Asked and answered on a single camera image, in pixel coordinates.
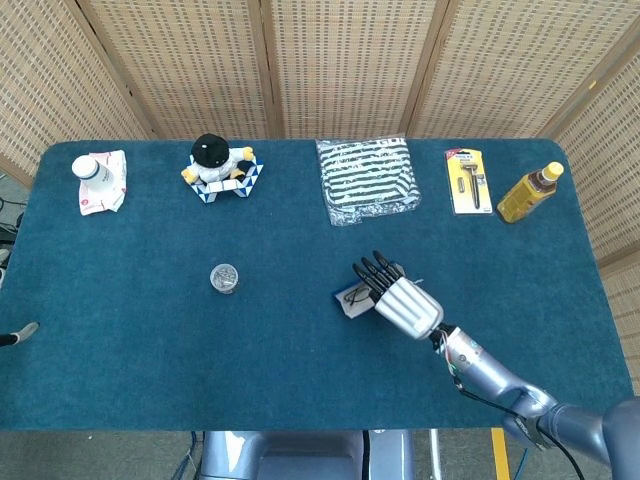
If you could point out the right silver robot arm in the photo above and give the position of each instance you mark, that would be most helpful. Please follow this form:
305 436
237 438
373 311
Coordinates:
500 372

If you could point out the black head plush doll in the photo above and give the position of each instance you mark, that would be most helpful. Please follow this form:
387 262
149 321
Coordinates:
212 155

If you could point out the black frame eyeglasses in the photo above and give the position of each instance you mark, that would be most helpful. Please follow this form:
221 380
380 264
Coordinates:
357 295

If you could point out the yellow tea bottle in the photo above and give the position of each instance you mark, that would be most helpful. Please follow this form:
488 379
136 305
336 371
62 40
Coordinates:
525 195

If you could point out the clear jar of paper clips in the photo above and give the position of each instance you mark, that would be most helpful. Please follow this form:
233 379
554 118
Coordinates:
224 278

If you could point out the razor in yellow blister pack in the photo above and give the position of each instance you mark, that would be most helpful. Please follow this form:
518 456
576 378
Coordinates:
467 182

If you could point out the white bottle with blue band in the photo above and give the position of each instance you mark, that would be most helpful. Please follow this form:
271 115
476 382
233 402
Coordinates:
92 172

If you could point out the striped cloth in plastic bag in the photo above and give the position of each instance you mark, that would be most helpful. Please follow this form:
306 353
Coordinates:
367 180

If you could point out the blue white snake puzzle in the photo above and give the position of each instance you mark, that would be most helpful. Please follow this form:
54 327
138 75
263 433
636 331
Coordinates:
225 187

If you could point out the silver robot torso base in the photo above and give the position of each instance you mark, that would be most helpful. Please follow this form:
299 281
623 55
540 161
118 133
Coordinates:
300 455

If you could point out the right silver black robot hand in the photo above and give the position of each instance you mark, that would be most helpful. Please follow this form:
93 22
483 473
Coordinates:
407 302

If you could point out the white table leg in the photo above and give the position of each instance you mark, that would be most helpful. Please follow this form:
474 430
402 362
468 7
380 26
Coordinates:
435 452

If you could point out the blue table cover cloth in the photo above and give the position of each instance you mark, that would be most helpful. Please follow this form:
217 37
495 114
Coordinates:
200 350

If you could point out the white red tissue pack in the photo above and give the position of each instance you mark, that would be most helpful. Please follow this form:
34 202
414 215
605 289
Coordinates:
112 195

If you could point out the woven wooden folding screen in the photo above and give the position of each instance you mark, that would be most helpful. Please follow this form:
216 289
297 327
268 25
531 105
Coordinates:
325 65

